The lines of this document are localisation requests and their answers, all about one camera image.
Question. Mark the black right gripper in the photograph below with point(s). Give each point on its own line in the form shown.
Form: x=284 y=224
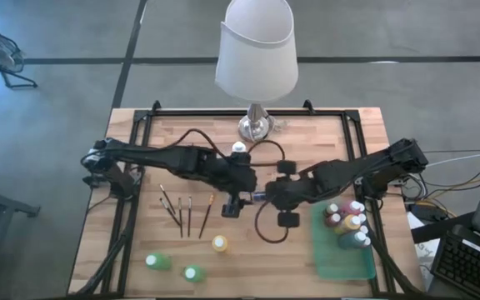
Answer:
x=288 y=193

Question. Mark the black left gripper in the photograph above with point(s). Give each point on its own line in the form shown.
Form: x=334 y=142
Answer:
x=240 y=179

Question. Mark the small purple paint bottle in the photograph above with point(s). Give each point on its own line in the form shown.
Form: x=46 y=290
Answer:
x=259 y=196

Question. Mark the large white paint bottle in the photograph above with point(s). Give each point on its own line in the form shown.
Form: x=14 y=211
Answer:
x=239 y=146

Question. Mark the large pink paint bottle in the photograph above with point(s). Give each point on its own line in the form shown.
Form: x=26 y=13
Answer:
x=350 y=207

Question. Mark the large yellow paint bottle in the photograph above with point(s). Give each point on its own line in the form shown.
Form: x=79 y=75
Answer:
x=350 y=223
x=220 y=243

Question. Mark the dark green paint bottle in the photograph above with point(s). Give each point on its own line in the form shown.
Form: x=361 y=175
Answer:
x=350 y=241

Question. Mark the small pink paint bottle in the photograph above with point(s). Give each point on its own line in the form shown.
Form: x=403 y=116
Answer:
x=362 y=217

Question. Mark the small magenta paint bottle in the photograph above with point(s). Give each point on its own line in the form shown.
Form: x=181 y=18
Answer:
x=364 y=229

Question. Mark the light green paint bottle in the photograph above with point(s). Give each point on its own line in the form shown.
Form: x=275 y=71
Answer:
x=158 y=261
x=194 y=273

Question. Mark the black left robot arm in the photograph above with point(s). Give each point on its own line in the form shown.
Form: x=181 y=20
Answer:
x=161 y=156

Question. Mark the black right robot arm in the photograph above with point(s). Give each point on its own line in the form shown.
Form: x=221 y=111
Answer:
x=369 y=162

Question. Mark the teal plastic bin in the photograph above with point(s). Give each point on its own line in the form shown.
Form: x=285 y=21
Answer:
x=331 y=258

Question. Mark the silver table lamp white shade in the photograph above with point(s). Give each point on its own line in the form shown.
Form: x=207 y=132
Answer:
x=256 y=54

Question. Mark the black power strip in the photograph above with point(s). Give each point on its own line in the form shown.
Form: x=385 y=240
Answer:
x=429 y=210

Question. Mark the white papers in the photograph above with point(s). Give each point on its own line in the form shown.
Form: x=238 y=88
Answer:
x=425 y=254

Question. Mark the black keyboard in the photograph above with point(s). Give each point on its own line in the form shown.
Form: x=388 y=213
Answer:
x=469 y=266

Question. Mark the dark metal stand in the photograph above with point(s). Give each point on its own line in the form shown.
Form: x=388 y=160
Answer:
x=2 y=204

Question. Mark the black aluminium table frame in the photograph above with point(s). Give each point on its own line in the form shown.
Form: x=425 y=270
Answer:
x=244 y=112

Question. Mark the black frame clamp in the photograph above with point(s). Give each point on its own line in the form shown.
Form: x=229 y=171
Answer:
x=308 y=105
x=155 y=105

